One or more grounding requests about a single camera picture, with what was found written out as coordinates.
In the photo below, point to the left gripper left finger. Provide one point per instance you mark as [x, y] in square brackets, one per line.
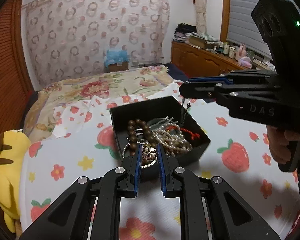
[90, 208]

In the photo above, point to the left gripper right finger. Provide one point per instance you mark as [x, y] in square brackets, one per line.
[209, 207]

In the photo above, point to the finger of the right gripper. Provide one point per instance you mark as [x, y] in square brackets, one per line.
[213, 79]
[197, 90]

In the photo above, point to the gold flower brooch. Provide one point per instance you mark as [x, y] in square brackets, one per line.
[148, 153]

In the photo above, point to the black jewelry box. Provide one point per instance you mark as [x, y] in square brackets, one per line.
[185, 141]

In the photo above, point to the person's right hand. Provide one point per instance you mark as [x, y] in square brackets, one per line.
[278, 144]

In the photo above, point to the wooden sideboard cabinet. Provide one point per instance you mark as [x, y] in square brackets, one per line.
[196, 62]

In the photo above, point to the pink bunny figurine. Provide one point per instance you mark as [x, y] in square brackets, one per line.
[242, 58]

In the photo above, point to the stack of folded clothes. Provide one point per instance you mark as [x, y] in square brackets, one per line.
[183, 31]

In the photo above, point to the strawberry print white blanket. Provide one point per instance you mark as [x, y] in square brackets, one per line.
[75, 137]

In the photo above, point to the blue bag on box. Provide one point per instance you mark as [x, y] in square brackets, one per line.
[116, 60]

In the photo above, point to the grey window blind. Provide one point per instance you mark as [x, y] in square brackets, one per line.
[242, 29]

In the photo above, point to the beige side curtain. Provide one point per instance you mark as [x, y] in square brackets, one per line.
[200, 8]

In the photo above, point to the yellow plush toy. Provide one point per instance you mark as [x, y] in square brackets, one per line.
[13, 146]

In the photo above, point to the circle pattern sheer curtain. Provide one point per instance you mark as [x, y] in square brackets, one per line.
[68, 39]

